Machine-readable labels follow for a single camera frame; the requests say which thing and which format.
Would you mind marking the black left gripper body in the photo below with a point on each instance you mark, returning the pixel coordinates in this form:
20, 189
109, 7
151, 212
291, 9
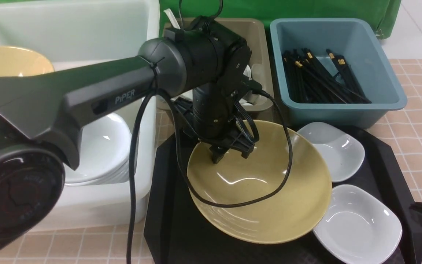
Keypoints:
218, 120

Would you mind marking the yellow noodle bowl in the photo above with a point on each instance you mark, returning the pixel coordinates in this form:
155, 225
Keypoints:
291, 213

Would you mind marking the white square dish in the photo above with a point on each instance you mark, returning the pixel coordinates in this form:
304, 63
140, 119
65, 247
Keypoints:
357, 228
342, 153

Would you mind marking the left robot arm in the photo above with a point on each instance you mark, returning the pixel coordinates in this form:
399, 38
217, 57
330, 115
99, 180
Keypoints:
42, 116

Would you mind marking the pile of white spoons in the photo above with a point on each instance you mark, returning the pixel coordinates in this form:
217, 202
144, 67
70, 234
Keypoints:
254, 72

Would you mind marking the brown spoon bin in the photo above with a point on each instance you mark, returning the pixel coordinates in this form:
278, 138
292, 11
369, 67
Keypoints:
255, 44

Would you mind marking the bundle of black chopsticks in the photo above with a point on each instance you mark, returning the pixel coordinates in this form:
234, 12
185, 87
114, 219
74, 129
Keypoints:
309, 81

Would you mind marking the stack of white dishes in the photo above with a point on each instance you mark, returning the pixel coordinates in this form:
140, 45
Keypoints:
104, 153

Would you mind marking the white spoon leaning on bin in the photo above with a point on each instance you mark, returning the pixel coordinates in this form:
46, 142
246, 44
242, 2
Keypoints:
172, 19

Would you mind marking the black serving tray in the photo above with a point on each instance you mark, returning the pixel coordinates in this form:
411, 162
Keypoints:
177, 233

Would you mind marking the blue chopstick bin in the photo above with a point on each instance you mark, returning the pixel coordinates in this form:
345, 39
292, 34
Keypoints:
355, 40

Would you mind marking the large white plastic tub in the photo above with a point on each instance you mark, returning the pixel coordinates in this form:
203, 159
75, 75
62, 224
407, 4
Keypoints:
73, 33

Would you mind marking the green cloth backdrop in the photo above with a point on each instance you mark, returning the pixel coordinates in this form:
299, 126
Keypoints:
379, 14

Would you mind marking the stack of yellow bowls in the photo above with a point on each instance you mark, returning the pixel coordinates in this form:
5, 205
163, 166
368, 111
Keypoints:
21, 62

